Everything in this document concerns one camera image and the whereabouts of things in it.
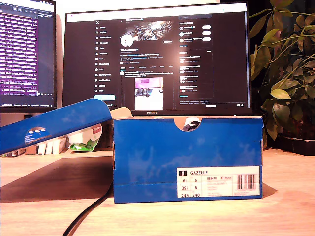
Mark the tan plant pot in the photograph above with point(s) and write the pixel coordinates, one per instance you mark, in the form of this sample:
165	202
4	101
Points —
264	140

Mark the brown cardboard box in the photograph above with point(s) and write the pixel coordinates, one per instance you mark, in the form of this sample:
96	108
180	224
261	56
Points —
31	150

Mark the black monitor showing purple terminal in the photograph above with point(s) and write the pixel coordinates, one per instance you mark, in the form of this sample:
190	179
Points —
24	49

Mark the small black monitor mount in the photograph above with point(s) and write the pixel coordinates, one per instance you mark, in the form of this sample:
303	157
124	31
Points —
28	116

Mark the blue shoebox with hinged lid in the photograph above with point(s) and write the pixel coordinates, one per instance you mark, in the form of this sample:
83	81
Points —
152	152

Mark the black monitor showing dark webpage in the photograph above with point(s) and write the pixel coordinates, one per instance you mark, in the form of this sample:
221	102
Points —
157	56

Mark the black shoe with white lining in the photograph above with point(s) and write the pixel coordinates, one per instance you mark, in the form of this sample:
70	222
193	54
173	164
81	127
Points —
190	124

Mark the white small box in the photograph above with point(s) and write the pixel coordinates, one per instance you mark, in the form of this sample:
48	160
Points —
49	147
41	149
59	146

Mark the green leafy houseplant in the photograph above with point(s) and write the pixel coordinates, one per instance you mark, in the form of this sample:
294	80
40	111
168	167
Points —
288	81

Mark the black plant tray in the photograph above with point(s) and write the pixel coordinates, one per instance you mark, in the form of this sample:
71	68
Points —
295	145

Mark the green and white packet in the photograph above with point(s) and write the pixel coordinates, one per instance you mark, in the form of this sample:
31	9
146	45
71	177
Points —
82	146

